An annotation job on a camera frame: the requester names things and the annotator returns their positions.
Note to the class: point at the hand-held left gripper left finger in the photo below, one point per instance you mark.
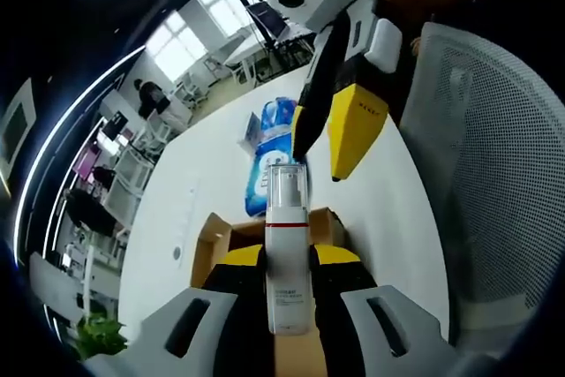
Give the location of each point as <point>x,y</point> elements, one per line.
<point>207,319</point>

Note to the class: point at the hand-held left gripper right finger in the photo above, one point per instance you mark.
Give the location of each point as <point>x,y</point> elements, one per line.
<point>353,319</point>

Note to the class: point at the blue soft tissue pack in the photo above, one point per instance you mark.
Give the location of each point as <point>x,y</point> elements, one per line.
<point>278,125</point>

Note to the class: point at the brown cardboard shoe box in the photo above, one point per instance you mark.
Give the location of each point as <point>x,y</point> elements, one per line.
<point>209,242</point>

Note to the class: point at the white pump bottle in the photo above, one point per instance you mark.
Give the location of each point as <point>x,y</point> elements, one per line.
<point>289,262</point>

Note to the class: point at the blue wet wipes pack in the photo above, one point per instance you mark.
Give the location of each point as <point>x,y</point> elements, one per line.
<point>256,187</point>

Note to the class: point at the dark screen on stand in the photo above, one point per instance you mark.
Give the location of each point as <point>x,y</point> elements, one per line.
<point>267,21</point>

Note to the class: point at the green potted plant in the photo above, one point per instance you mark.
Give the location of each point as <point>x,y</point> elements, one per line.
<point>99,337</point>

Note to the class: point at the white mesh office chair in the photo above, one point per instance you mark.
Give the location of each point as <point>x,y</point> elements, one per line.
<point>494,174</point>

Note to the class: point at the ceiling air vent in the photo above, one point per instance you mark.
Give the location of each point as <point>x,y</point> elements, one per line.
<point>15,123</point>

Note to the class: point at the purple wall screen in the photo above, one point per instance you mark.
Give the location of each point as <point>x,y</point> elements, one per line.
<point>86,163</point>

